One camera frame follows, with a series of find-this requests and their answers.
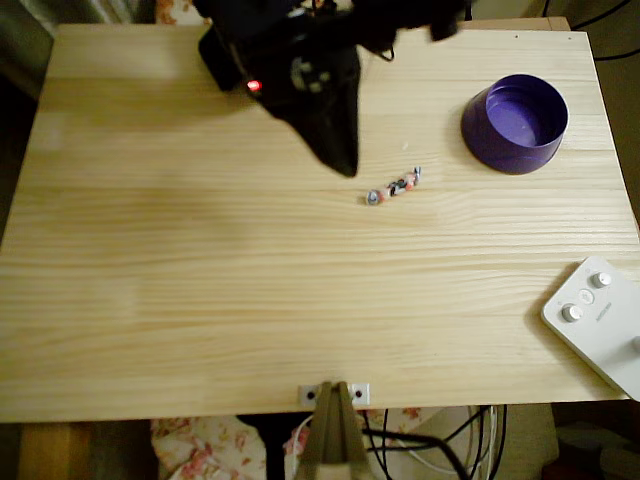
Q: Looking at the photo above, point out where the candy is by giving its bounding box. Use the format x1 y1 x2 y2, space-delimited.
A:
363 165 423 206

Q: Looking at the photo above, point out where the black robot arm with base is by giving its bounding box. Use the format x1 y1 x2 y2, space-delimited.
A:
192 0 474 96

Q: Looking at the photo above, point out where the purple plastic bowl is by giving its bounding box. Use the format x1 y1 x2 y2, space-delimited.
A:
460 73 570 176

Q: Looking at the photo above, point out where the floral fabric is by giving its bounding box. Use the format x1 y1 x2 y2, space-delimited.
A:
154 0 211 25
149 407 314 480

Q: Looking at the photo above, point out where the grey curtain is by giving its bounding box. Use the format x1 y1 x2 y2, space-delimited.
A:
0 0 156 101

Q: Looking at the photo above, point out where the white control box with knobs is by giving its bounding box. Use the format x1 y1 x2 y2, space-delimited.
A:
541 255 640 402

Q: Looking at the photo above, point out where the wooden table leg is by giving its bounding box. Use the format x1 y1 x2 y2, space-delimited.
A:
17 422 151 480

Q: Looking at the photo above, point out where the white metal bracket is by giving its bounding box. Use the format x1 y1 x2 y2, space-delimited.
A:
298 382 371 405

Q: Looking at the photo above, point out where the thin black cable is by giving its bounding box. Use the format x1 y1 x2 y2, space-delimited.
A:
444 404 509 480
594 47 640 62

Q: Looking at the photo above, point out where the beige camera stand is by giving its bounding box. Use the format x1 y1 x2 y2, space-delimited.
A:
298 380 371 480

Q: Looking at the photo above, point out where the thick black cable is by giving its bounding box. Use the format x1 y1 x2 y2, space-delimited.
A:
362 429 471 480

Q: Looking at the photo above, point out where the white cable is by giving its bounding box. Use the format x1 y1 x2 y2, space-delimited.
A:
287 405 501 476

